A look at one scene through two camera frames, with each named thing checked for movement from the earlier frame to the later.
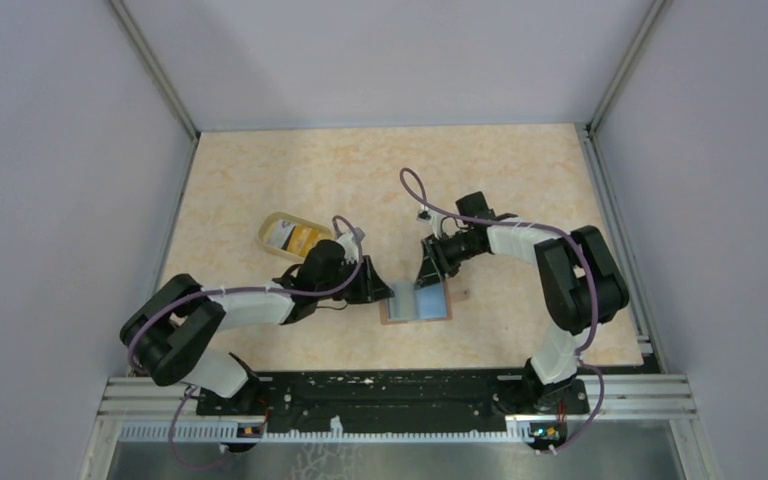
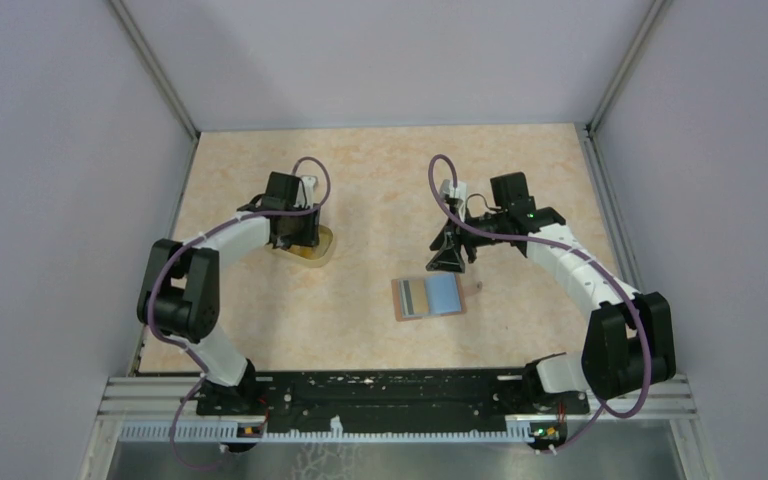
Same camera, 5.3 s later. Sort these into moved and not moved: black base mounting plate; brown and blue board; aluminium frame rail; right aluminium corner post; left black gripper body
Moved: brown and blue board; left black gripper body
Not moved: black base mounting plate; aluminium frame rail; right aluminium corner post
